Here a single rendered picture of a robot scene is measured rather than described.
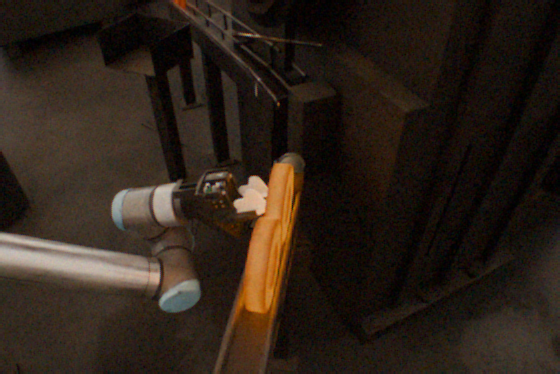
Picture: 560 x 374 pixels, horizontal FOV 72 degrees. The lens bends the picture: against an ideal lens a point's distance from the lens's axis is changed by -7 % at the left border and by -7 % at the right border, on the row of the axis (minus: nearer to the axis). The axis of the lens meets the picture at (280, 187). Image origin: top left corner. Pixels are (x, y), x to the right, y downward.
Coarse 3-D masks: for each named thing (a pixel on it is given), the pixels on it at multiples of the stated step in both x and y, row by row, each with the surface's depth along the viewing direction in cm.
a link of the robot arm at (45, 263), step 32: (0, 256) 65; (32, 256) 68; (64, 256) 72; (96, 256) 76; (128, 256) 81; (160, 256) 89; (192, 256) 93; (64, 288) 73; (96, 288) 76; (128, 288) 79; (160, 288) 82; (192, 288) 84
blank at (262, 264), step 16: (256, 224) 65; (272, 224) 65; (256, 240) 63; (272, 240) 63; (256, 256) 62; (272, 256) 65; (256, 272) 61; (272, 272) 72; (256, 288) 61; (272, 288) 71; (256, 304) 63
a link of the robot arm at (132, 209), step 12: (120, 192) 89; (132, 192) 87; (144, 192) 85; (120, 204) 86; (132, 204) 85; (144, 204) 84; (120, 216) 86; (132, 216) 85; (144, 216) 84; (120, 228) 89; (132, 228) 88; (144, 228) 88; (156, 228) 89
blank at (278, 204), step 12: (276, 168) 77; (288, 168) 77; (276, 180) 75; (288, 180) 75; (276, 192) 74; (288, 192) 78; (276, 204) 73; (288, 204) 84; (264, 216) 74; (276, 216) 74; (288, 216) 84
